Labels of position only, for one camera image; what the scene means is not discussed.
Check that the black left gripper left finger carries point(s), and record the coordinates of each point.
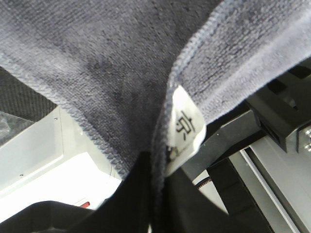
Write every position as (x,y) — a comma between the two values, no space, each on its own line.
(128,209)

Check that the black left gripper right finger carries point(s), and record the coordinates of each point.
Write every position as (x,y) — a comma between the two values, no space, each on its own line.
(186,210)

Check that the grey-blue towel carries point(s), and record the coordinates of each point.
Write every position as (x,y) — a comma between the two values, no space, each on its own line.
(113,65)

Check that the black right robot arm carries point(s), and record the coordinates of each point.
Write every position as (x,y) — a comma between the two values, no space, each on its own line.
(276,129)

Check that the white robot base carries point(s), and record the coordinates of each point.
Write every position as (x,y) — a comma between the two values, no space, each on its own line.
(51,159)

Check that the white towel care label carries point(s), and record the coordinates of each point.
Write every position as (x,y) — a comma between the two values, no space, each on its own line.
(186,131)

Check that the black table cloth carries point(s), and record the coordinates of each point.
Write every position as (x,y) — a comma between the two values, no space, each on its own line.
(20,106)

